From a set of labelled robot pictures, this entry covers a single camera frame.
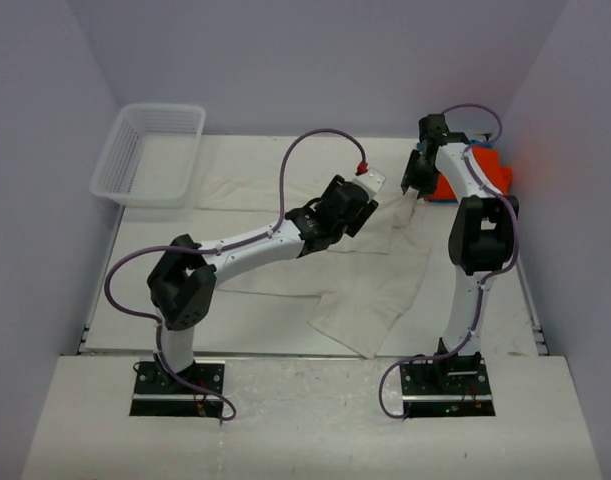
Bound white t shirt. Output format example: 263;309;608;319
198;191;429;358

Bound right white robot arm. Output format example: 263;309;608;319
400;113;518;393

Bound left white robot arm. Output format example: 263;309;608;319
147;169;385;393

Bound folded blue t shirt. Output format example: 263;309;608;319
430;143;499;203

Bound folded orange t shirt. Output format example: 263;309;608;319
435;159;512;197

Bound white plastic basket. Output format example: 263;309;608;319
90;103;206;209

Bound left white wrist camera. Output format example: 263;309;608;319
352;168;386;197

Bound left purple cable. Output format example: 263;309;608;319
104;129;370;422

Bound purple cable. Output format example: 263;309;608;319
104;129;370;422
378;103;521;421

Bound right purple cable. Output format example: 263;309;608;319
378;103;521;421

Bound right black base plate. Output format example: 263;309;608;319
400;363;496;419

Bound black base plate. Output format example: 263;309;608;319
129;361;225;419
400;363;496;419

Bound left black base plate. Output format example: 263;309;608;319
129;361;225;419

